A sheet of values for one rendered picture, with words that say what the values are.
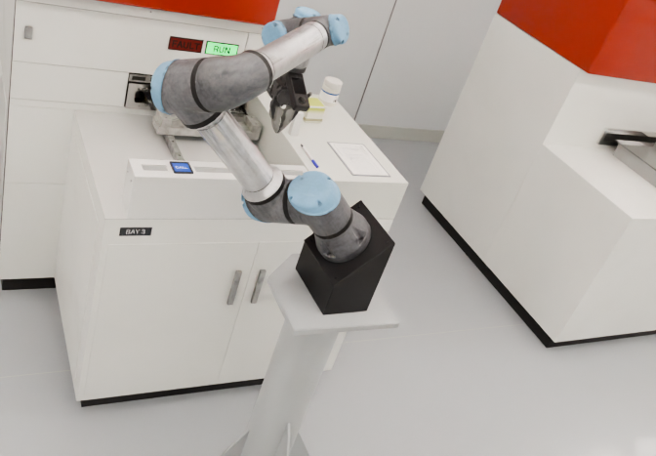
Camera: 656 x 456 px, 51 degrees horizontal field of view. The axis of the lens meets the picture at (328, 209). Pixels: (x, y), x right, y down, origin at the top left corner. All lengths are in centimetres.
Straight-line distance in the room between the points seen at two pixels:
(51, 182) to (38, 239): 26
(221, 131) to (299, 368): 78
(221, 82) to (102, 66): 106
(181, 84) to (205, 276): 87
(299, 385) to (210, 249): 49
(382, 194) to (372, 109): 260
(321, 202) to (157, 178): 51
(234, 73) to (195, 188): 62
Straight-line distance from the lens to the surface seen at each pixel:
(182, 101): 151
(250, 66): 147
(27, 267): 289
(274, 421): 222
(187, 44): 248
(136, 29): 243
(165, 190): 198
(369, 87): 475
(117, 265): 211
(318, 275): 186
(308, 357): 202
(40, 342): 279
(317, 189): 168
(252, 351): 254
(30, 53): 242
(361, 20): 450
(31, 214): 274
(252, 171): 168
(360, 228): 179
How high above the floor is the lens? 197
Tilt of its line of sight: 30 degrees down
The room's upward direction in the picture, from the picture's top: 19 degrees clockwise
